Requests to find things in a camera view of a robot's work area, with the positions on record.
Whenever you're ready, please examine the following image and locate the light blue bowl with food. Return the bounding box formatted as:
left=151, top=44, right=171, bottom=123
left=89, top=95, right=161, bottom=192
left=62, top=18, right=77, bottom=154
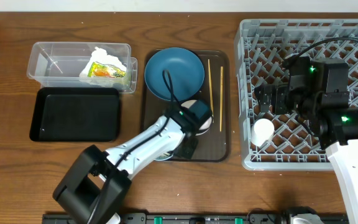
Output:
left=155, top=151, right=173, bottom=161

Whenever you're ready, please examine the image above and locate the yellow green snack wrapper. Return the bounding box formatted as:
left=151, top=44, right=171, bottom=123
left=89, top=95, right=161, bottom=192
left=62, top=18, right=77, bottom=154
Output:
left=88, top=62, right=126, bottom=78

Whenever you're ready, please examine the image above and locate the white napkin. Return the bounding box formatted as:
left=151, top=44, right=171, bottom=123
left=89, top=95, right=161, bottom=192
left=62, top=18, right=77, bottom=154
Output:
left=79, top=47, right=131, bottom=88

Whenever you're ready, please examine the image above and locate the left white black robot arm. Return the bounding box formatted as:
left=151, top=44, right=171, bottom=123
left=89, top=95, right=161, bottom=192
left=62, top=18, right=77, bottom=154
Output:
left=53, top=111, right=202, bottom=223

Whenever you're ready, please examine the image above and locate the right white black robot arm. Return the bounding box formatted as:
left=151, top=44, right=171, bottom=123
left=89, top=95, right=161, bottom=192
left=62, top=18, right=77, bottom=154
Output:
left=254, top=55, right=358, bottom=223

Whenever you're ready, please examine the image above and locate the grey dishwasher rack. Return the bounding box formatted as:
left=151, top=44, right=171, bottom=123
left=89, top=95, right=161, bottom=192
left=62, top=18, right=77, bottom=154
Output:
left=234, top=19, right=358, bottom=171

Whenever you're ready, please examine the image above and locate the dark brown serving tray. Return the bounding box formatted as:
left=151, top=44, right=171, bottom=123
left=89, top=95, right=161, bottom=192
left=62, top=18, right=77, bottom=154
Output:
left=140, top=50, right=232, bottom=162

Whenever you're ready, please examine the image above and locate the white bowl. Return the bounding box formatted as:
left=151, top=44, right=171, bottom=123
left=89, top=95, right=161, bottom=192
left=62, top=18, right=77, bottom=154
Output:
left=181, top=100, right=213, bottom=136

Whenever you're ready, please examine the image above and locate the white cup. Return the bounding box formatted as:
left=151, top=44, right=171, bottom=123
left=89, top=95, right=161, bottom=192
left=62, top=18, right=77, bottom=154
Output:
left=251, top=118, right=275, bottom=147

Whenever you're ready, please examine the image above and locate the right wooden chopstick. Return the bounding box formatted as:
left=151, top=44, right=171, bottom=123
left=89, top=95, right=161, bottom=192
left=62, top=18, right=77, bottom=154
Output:
left=219, top=66, right=224, bottom=132

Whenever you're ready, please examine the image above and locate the wooden chopstick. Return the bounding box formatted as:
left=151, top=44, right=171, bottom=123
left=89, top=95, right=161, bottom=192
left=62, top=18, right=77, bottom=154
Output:
left=208, top=59, right=214, bottom=123
left=219, top=66, right=224, bottom=132

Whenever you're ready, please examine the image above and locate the left wooden chopstick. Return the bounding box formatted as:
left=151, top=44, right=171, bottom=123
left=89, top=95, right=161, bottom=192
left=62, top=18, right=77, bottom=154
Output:
left=208, top=59, right=214, bottom=123

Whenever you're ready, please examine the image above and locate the blue plate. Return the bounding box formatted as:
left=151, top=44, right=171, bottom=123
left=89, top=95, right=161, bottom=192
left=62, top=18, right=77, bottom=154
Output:
left=144, top=47, right=205, bottom=101

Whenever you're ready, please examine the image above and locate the black plastic tray bin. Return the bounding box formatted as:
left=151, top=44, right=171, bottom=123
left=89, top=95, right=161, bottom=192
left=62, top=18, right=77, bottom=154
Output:
left=29, top=87, right=121, bottom=142

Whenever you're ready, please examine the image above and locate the clear plastic bin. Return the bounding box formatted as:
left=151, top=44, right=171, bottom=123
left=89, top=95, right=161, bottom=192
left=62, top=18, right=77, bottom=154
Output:
left=27, top=42, right=137, bottom=93

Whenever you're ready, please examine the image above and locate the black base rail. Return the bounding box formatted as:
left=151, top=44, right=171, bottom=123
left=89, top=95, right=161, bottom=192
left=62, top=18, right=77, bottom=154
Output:
left=42, top=207, right=349, bottom=224

